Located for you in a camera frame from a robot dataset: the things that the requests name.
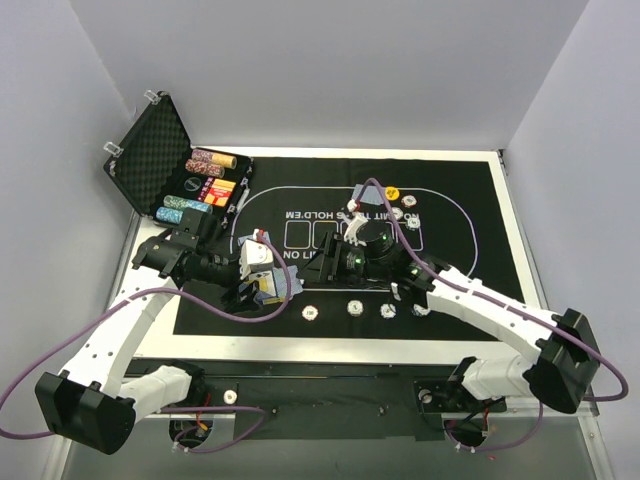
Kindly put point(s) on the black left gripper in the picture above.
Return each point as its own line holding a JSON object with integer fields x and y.
{"x": 240, "y": 293}

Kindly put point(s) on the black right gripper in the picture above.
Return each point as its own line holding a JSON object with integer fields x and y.
{"x": 333, "y": 258}

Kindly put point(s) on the grey chips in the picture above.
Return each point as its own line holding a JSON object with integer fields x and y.
{"x": 397, "y": 213}

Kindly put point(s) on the grey 1 chip stack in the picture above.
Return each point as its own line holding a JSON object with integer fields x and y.
{"x": 355, "y": 308}

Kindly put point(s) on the blue 5 chip stack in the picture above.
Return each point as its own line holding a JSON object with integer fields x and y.
{"x": 388, "y": 311}

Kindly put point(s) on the card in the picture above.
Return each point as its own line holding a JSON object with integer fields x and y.
{"x": 367, "y": 195}
{"x": 261, "y": 240}

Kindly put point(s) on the red chips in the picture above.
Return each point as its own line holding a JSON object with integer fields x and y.
{"x": 409, "y": 201}

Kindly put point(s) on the yellow big blind button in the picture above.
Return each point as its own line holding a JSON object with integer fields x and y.
{"x": 392, "y": 193}

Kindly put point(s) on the red 100 chip stack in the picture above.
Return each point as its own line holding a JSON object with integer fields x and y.
{"x": 310, "y": 313}

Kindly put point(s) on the blue playing card box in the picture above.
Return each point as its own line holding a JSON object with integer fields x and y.
{"x": 271, "y": 286}

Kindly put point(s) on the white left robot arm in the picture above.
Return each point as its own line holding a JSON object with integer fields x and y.
{"x": 89, "y": 401}

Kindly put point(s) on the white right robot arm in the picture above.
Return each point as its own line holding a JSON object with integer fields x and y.
{"x": 555, "y": 360}

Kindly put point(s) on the black poker table mat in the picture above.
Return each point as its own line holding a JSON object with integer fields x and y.
{"x": 297, "y": 201}

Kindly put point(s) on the teal chip roll lower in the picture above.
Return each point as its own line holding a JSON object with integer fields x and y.
{"x": 170, "y": 215}

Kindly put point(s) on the teal chip roll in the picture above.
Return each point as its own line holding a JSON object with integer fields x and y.
{"x": 170, "y": 215}
{"x": 180, "y": 203}

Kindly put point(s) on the teal chip roll upper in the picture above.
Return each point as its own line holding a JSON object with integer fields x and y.
{"x": 180, "y": 203}

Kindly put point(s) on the black round dealer puck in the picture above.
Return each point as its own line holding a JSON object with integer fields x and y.
{"x": 192, "y": 184}

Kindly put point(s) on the orange card deck box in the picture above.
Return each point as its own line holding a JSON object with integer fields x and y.
{"x": 216, "y": 192}

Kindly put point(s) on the black chip carrying case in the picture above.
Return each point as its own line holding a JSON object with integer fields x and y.
{"x": 149, "y": 163}

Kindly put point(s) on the brown chip roll top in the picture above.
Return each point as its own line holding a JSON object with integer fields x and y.
{"x": 225, "y": 160}

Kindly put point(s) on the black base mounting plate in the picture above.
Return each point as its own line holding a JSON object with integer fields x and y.
{"x": 420, "y": 427}

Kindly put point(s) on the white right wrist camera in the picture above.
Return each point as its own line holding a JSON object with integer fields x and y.
{"x": 355, "y": 223}

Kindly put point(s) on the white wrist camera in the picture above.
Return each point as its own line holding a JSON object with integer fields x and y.
{"x": 254, "y": 258}
{"x": 355, "y": 223}

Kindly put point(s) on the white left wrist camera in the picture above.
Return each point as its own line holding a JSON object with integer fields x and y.
{"x": 254, "y": 258}

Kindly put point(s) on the aluminium front rail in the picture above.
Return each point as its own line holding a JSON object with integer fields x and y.
{"x": 366, "y": 397}

